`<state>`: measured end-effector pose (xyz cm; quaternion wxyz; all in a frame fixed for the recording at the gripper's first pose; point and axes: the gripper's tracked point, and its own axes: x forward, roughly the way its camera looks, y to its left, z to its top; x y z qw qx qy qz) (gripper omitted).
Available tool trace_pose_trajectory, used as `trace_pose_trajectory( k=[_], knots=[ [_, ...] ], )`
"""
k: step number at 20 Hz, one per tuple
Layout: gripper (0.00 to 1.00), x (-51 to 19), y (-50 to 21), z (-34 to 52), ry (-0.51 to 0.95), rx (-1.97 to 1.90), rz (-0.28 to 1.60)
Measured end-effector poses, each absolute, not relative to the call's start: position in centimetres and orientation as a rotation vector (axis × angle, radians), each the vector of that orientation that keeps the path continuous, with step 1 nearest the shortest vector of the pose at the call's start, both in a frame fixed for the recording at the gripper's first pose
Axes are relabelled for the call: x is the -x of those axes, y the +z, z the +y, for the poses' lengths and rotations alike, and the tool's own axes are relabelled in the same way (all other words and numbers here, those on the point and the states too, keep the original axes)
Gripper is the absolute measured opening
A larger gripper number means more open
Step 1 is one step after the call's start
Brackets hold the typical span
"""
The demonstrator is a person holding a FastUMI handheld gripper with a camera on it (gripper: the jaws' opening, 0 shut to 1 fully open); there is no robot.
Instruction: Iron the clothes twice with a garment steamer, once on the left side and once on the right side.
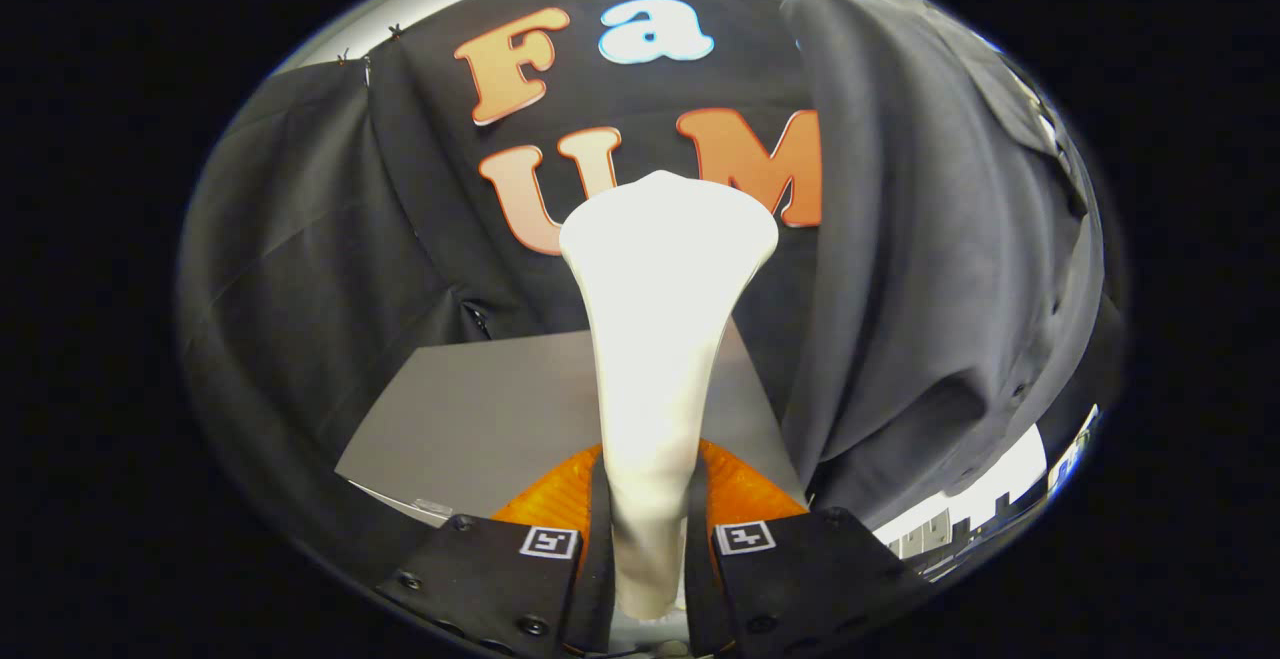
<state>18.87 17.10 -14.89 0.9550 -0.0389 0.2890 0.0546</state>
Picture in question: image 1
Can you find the white garment steamer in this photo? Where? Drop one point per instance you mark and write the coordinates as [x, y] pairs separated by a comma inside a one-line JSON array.
[[660, 339]]

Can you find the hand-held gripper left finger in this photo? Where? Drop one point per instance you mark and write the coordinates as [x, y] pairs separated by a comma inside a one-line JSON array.
[[598, 559]]

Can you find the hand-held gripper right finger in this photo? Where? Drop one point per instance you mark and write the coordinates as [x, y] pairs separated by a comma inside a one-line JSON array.
[[697, 569]]

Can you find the white board with devices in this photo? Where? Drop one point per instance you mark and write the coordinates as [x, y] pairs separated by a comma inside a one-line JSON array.
[[1075, 454]]

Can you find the grey drawer unit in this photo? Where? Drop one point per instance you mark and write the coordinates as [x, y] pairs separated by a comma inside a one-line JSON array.
[[930, 544]]

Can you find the white table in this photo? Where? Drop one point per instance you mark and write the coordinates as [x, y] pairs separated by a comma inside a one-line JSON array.
[[985, 479]]

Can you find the grey button shirt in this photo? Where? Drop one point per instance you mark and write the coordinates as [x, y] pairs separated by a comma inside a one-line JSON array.
[[920, 239]]

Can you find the grey cabinet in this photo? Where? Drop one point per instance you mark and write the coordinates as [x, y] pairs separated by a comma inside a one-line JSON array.
[[490, 419]]

